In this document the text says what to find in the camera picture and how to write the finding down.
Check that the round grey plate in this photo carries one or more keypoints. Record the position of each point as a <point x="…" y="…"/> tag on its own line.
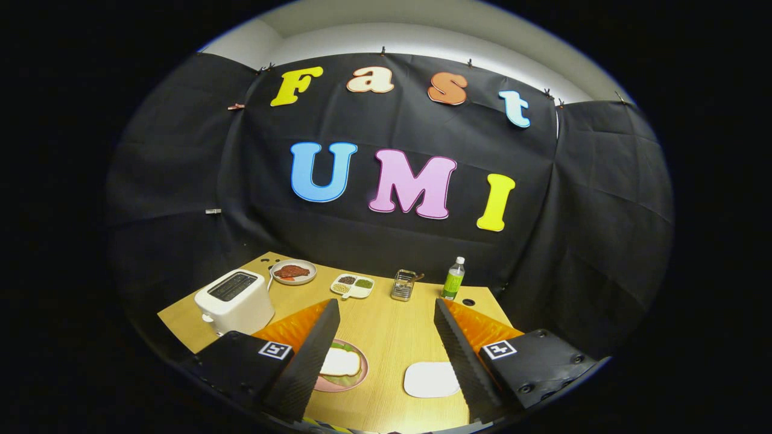
<point x="292" y="282"/>

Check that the green label bottle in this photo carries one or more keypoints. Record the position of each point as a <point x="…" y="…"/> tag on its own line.
<point x="452" y="283"/>

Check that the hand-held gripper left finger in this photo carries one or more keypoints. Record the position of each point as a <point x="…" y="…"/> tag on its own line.
<point x="307" y="367"/>

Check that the red meat slice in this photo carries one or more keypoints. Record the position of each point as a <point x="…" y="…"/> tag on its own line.
<point x="291" y="271"/>

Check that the pink plate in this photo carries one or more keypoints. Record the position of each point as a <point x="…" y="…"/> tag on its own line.
<point x="329" y="386"/>

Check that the white toaster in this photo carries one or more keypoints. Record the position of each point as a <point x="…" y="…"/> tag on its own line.
<point x="235" y="313"/>

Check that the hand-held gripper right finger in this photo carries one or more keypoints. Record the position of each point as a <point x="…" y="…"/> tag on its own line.
<point x="464" y="374"/>

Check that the black backdrop cloth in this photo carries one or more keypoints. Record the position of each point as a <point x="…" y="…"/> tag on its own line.
<point x="392" y="120"/>

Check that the divided white bean dish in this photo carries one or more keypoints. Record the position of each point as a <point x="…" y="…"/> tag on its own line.
<point x="360" y="293"/>

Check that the white plate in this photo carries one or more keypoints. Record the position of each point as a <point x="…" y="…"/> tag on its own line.
<point x="431" y="380"/>

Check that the green lettuce leaf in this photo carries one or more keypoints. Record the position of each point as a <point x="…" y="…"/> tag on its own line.
<point x="347" y="381"/>

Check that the toasted bread slice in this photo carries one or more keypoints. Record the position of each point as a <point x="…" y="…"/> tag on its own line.
<point x="341" y="361"/>

